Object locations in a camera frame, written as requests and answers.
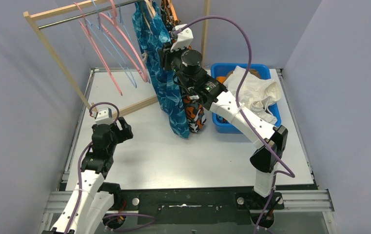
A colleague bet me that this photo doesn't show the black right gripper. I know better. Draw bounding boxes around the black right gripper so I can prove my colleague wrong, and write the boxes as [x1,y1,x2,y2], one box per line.
[158,40,192,90]

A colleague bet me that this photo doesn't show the thick pink hanger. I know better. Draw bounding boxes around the thick pink hanger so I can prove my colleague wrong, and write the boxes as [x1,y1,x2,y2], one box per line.
[98,0,150,83]

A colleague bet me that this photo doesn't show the dark blue leaf print shorts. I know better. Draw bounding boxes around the dark blue leaf print shorts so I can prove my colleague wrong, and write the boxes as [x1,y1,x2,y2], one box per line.
[132,0,190,139]

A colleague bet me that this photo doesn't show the orange hanger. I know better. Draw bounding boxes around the orange hanger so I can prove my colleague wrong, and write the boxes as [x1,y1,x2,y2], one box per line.
[166,0,179,25]

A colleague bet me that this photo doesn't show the orange camouflage shorts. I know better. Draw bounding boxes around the orange camouflage shorts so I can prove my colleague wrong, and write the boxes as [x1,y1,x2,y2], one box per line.
[160,0,206,133]

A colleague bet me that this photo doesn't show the light blue hanger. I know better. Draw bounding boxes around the light blue hanger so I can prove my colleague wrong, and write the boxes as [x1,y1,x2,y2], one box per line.
[100,0,150,83]
[85,0,138,88]

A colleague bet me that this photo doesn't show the white shorts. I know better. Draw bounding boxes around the white shorts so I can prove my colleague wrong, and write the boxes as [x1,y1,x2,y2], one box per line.
[224,66,282,125]

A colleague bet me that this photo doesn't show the wooden hanger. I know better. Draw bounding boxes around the wooden hanger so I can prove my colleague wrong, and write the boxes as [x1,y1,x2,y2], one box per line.
[141,0,156,33]

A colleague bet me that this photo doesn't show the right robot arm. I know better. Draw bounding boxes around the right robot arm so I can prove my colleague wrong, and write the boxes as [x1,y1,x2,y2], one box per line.
[158,45,288,208]

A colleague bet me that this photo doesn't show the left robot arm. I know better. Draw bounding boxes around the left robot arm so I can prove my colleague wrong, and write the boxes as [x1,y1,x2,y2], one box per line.
[42,117,133,234]

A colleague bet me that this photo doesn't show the blue plastic bin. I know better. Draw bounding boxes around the blue plastic bin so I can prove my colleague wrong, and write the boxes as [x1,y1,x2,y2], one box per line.
[210,62,282,135]

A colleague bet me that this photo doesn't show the wooden clothes rack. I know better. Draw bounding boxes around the wooden clothes rack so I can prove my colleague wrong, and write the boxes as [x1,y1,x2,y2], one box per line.
[23,0,211,116]

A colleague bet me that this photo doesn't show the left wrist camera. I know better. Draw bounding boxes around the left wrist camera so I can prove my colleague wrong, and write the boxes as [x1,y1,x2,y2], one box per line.
[95,107,114,125]

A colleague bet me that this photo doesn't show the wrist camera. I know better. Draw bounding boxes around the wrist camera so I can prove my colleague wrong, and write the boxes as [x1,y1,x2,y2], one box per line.
[95,107,114,125]
[170,24,194,52]

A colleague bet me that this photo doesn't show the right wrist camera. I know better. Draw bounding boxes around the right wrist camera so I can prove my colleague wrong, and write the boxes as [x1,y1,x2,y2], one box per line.
[170,24,194,52]

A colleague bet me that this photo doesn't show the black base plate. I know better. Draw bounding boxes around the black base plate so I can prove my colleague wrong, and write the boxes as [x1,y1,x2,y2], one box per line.
[90,185,302,226]

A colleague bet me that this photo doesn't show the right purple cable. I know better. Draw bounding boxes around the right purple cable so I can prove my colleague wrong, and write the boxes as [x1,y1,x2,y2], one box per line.
[170,15,296,234]

